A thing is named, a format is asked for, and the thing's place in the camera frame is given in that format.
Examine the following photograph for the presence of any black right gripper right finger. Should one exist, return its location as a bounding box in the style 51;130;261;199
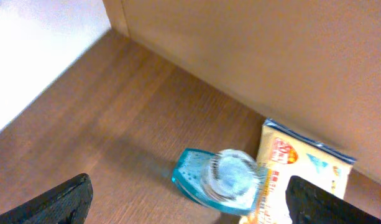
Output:
285;175;381;224

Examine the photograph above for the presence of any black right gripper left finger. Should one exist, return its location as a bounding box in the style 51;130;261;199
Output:
0;173;93;224

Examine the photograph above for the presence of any yellow wet wipes pack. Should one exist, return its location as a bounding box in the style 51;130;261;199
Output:
239;118;356;223

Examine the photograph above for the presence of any teal mouthwash bottle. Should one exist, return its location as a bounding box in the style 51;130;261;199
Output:
172;148;268;216

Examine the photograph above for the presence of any light wooden side panel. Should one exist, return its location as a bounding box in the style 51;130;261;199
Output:
104;0;381;183

